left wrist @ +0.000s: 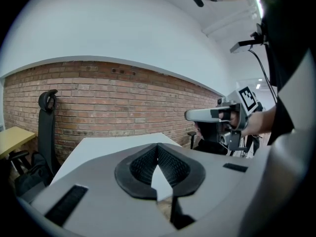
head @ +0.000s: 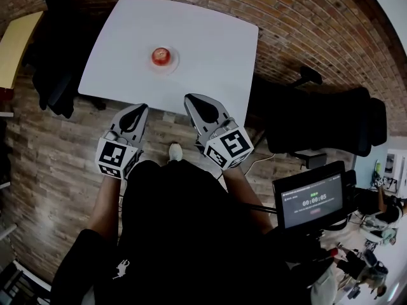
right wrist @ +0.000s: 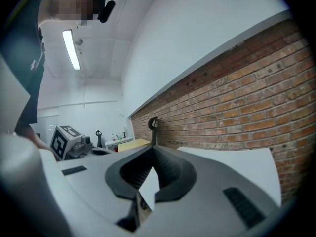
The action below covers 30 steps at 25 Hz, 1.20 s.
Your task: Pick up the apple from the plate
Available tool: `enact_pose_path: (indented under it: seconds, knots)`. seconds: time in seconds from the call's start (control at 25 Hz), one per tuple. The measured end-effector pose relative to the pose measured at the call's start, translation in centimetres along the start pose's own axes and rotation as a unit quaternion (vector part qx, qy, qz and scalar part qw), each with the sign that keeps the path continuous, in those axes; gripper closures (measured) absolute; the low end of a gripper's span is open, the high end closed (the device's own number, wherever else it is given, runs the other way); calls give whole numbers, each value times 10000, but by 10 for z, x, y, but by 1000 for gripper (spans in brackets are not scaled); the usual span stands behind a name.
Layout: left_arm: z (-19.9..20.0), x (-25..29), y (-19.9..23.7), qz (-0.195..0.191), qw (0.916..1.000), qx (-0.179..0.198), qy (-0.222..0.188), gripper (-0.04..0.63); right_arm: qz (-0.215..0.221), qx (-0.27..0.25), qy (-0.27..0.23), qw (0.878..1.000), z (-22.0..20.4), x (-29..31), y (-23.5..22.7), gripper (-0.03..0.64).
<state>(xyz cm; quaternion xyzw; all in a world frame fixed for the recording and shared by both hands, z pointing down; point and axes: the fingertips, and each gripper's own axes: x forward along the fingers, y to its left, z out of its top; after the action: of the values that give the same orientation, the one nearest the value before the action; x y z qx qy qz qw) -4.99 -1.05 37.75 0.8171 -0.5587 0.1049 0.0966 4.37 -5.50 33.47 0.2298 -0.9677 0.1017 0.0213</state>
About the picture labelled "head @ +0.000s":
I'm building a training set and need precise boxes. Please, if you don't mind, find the person's right forearm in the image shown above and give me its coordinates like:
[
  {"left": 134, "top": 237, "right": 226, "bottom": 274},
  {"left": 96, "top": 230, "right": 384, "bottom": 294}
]
[{"left": 221, "top": 166, "right": 274, "bottom": 234}]

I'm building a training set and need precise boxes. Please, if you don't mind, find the light wooden desk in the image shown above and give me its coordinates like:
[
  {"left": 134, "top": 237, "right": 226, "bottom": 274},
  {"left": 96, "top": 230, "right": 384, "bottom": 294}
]
[{"left": 0, "top": 10, "right": 45, "bottom": 90}]

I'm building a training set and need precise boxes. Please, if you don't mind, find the black mesh office chair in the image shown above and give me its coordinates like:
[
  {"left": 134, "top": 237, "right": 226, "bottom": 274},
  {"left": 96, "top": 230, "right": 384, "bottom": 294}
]
[{"left": 251, "top": 65, "right": 388, "bottom": 158}]

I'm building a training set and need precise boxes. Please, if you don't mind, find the white floor cable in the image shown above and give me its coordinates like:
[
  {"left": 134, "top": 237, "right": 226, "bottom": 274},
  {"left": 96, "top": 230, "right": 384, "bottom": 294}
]
[{"left": 244, "top": 152, "right": 274, "bottom": 171}]

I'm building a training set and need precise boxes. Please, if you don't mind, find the person's black clothing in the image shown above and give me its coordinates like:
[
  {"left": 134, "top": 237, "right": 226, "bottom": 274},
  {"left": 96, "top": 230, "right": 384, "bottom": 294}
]
[{"left": 50, "top": 159, "right": 319, "bottom": 305}]

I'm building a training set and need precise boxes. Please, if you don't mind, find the white round plate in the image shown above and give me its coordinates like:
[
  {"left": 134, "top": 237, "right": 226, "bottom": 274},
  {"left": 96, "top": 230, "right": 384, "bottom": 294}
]
[{"left": 148, "top": 45, "right": 181, "bottom": 75}]

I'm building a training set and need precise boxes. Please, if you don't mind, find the black camera with lens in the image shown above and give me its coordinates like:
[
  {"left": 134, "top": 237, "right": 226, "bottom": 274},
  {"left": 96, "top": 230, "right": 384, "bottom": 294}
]
[{"left": 336, "top": 249, "right": 390, "bottom": 298}]

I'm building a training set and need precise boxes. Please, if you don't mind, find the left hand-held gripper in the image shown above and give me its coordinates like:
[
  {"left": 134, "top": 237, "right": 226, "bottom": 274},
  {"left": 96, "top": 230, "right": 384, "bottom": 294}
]
[{"left": 94, "top": 104, "right": 149, "bottom": 181}]

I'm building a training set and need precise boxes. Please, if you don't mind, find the grey desk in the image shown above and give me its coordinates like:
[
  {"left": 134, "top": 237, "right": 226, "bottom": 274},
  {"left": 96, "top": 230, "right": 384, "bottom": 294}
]
[{"left": 352, "top": 144, "right": 387, "bottom": 187}]

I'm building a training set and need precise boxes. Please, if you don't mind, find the person's left forearm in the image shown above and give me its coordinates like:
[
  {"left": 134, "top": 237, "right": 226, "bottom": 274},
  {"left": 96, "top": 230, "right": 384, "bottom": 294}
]
[{"left": 87, "top": 175, "right": 123, "bottom": 234}]

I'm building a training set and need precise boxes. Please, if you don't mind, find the black monitor screen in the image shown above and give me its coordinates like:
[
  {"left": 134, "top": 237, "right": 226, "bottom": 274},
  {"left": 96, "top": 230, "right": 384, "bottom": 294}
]
[{"left": 272, "top": 160, "right": 357, "bottom": 234}]

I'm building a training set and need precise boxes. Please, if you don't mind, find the person's right white shoe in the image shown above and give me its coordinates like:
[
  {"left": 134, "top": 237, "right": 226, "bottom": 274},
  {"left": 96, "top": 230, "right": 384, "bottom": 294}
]
[{"left": 168, "top": 142, "right": 184, "bottom": 163}]

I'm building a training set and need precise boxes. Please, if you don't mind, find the red apple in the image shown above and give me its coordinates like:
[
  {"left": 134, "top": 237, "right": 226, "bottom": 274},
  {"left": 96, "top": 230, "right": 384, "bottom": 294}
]
[{"left": 151, "top": 46, "right": 172, "bottom": 67}]

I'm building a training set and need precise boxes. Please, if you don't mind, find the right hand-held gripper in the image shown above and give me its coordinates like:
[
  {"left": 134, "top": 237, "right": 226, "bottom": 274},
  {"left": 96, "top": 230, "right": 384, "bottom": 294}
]
[{"left": 184, "top": 93, "right": 254, "bottom": 172}]

